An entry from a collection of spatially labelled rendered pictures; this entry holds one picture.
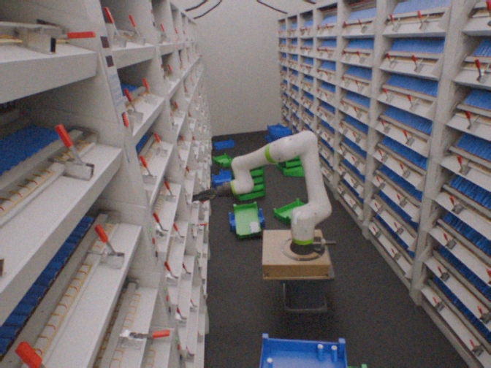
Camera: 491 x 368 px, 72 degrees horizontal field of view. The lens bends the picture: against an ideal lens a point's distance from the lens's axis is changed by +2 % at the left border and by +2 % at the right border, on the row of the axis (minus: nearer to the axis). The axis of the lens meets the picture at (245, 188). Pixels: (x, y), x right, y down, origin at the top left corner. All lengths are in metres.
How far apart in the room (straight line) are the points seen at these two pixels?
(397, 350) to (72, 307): 1.69
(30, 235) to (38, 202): 0.08
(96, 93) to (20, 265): 0.43
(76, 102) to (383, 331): 1.83
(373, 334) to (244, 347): 0.70
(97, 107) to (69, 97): 0.05
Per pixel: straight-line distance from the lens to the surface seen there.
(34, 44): 0.59
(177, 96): 2.17
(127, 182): 0.81
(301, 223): 1.85
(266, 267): 1.89
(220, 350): 2.01
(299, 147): 1.80
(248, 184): 2.08
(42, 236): 0.47
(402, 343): 2.09
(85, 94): 0.78
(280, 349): 1.45
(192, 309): 1.71
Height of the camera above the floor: 1.52
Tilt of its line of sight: 24 degrees down
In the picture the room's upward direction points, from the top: 6 degrees counter-clockwise
